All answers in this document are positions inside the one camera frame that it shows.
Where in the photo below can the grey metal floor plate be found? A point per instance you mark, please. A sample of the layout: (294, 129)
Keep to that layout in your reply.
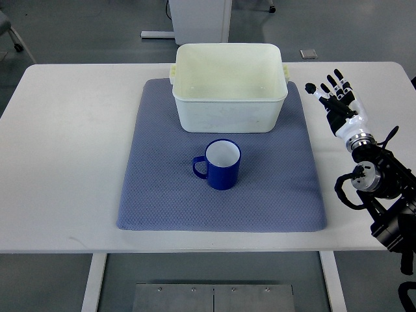
(213, 297)

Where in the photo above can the left white table leg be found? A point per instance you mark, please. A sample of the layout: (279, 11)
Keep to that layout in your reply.
(94, 282)

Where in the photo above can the white table leg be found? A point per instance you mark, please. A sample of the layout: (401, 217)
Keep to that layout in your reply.
(94, 282)
(332, 280)

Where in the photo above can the blue mug white inside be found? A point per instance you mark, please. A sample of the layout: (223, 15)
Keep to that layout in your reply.
(219, 165)

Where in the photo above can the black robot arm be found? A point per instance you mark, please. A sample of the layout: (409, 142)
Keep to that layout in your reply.
(384, 187)

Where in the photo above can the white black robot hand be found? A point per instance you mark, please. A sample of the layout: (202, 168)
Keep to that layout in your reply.
(344, 110)

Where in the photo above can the white plastic box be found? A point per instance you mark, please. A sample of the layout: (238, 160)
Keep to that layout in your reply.
(228, 87)

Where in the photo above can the blue quilted mat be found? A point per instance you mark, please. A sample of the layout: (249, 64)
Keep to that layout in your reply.
(277, 189)

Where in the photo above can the white cabinet base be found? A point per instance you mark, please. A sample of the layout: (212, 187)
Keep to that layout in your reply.
(194, 22)

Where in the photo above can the right white table leg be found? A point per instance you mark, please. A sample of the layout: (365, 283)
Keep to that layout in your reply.
(332, 280)

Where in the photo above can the office chair with castor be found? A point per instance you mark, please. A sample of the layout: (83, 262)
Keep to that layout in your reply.
(17, 40)

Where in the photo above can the small grey floor box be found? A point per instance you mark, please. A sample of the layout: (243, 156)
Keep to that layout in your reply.
(308, 54)

